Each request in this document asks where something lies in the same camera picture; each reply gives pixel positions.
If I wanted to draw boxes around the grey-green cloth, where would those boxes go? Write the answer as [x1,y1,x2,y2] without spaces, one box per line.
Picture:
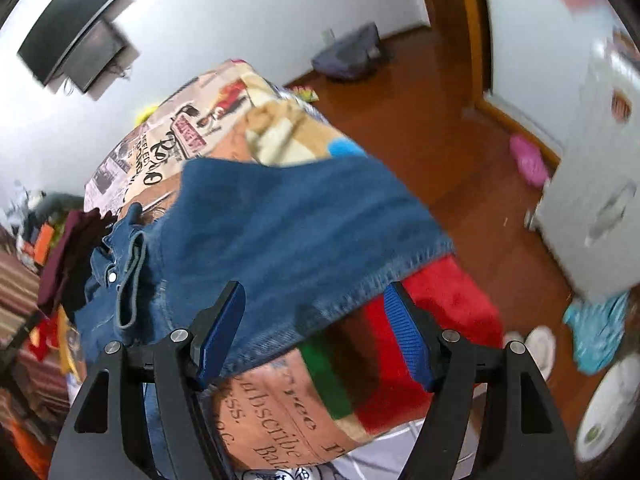
[35,191,85,218]

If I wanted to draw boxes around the white cabinet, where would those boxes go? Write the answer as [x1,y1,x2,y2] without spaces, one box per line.
[536,32,640,302]

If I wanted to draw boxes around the white slipper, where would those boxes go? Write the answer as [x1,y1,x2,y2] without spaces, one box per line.
[504,326,557,382]

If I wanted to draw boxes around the orange box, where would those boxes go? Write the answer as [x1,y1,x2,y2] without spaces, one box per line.
[34,222,55,262]

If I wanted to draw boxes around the striped curtain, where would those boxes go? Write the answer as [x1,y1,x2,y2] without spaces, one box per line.
[0,237,71,426]

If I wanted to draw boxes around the grey bag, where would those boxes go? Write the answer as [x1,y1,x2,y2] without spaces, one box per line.
[311,22,387,82]

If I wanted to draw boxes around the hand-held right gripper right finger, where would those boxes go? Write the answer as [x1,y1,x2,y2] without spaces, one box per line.
[384,281,581,480]

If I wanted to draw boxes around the maroon cloth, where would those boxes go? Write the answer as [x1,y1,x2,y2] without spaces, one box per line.
[37,209,118,317]

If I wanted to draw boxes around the grey wall-mounted box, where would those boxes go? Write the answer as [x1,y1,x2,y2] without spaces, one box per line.
[62,20,142,102]

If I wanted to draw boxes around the blue denim garment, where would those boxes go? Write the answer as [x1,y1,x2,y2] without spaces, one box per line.
[75,156,456,468]

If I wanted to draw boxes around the teal cloth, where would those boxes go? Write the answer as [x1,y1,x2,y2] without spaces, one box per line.
[562,291,632,375]

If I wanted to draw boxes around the black wall television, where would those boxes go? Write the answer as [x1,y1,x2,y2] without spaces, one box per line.
[17,0,123,86]

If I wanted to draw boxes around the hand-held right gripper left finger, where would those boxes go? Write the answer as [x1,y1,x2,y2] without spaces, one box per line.
[47,281,247,480]

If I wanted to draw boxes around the printed blanket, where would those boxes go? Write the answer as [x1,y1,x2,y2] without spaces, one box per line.
[82,59,506,480]

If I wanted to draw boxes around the pink slipper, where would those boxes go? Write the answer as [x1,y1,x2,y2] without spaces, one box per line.
[509,132,552,189]

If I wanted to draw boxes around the green snack packet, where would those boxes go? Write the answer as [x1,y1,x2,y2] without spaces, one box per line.
[291,85,322,105]

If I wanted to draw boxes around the wooden door frame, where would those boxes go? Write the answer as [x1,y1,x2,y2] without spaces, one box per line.
[414,0,562,167]

